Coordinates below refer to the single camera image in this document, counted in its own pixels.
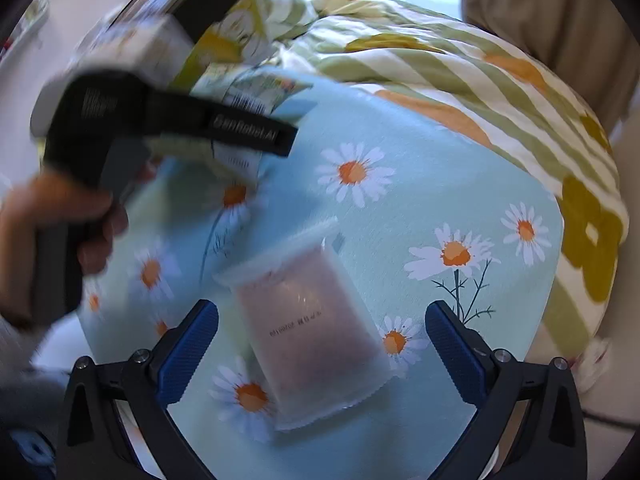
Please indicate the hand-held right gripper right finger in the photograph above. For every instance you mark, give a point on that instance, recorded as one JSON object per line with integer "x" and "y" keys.
{"x": 455, "y": 355}

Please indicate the frosted brown snack packet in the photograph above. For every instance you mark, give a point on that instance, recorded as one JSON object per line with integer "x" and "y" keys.
{"x": 310, "y": 330}

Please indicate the beige curtain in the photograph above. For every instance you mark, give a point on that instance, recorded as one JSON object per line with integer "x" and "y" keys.
{"x": 530, "y": 10}

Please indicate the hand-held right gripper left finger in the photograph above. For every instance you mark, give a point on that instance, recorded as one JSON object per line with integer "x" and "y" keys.
{"x": 187, "y": 355}

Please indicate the daisy print tablecloth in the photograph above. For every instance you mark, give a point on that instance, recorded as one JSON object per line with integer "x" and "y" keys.
{"x": 400, "y": 125}

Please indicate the person's left hand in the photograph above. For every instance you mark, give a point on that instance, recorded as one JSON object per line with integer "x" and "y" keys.
{"x": 20, "y": 240}

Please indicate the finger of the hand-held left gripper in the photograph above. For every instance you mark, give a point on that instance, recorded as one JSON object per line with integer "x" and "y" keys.
{"x": 235, "y": 127}
{"x": 210, "y": 0}

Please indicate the striped floral blanket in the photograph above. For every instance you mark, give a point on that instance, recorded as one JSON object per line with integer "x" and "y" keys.
{"x": 450, "y": 45}

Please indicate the green cardboard box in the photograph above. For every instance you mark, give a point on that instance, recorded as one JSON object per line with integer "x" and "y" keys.
{"x": 225, "y": 50}

